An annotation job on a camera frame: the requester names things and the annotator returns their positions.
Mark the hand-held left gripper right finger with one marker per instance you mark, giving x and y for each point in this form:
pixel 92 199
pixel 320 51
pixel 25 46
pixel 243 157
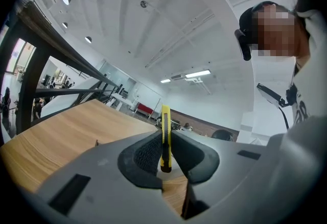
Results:
pixel 230 179

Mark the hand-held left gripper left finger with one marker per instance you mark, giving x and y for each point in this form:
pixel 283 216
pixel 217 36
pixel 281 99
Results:
pixel 102 179

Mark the yellow utility knife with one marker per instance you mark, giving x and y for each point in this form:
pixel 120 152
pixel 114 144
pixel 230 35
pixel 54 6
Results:
pixel 166 138

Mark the black chair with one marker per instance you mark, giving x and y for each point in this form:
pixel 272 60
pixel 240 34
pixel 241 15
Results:
pixel 221 135

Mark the red cabinet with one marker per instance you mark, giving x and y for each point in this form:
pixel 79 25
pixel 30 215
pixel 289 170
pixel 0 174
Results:
pixel 144 108

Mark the white table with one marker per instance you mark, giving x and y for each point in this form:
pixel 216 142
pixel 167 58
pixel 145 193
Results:
pixel 122 99

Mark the grey chest-worn device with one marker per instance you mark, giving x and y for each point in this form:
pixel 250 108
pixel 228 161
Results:
pixel 269 94

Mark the long ceiling light panel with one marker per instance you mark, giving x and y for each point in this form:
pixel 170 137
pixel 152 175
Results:
pixel 198 73

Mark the person's white printed shirt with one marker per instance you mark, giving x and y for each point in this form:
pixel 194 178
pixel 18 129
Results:
pixel 270 72

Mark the short ceiling light panel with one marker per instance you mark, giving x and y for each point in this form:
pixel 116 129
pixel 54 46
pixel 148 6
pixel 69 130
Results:
pixel 165 80

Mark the person's head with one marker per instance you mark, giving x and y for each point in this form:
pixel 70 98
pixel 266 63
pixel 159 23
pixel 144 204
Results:
pixel 301 44

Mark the round ceiling sensor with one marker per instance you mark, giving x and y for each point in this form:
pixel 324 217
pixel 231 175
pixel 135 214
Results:
pixel 143 3

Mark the black metal shelf frame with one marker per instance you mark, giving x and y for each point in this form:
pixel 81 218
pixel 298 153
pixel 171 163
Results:
pixel 28 75

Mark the black head-mounted camera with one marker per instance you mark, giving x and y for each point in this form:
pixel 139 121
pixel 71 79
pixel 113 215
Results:
pixel 244 44

